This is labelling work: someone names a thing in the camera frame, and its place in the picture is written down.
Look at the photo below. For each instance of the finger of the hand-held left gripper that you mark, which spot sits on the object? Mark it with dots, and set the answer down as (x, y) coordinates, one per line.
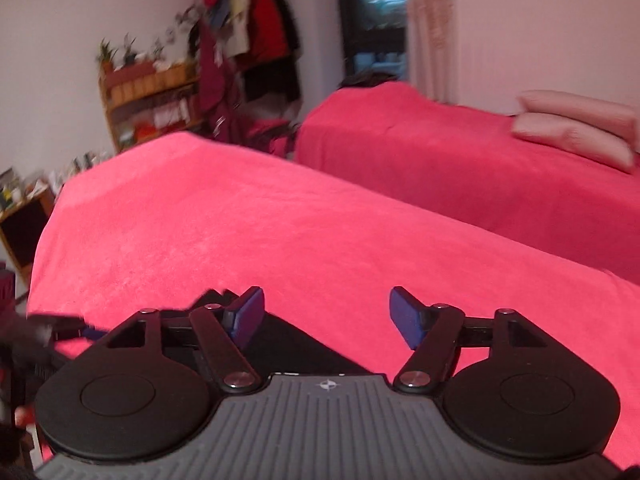
(60, 325)

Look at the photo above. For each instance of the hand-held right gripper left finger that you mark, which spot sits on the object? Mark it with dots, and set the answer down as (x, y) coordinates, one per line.
(247, 317)

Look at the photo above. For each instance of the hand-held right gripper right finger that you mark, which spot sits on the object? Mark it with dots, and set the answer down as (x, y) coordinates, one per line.
(406, 317)

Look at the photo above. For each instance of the wooden side table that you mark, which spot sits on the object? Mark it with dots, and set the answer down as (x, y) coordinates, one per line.
(25, 225)

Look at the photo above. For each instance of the bed with pink cover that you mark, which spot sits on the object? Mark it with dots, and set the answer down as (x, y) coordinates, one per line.
(450, 170)

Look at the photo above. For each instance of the wooden shelf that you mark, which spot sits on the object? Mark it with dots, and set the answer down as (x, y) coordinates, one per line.
(150, 105)

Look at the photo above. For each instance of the dark cloth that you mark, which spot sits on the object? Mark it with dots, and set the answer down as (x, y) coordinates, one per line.
(367, 80)

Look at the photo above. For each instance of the pink pillow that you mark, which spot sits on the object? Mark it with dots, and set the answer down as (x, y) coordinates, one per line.
(585, 110)
(575, 142)

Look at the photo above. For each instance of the potted plant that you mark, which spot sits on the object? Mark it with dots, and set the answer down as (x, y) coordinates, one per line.
(129, 50)
(106, 55)

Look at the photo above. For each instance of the hanging clothes rack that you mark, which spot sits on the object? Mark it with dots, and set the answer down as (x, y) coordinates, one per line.
(255, 35)

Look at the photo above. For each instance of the light curtain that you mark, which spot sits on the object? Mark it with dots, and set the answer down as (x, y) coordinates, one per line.
(432, 30)

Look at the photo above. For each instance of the dark window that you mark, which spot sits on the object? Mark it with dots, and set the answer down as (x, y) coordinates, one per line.
(372, 15)

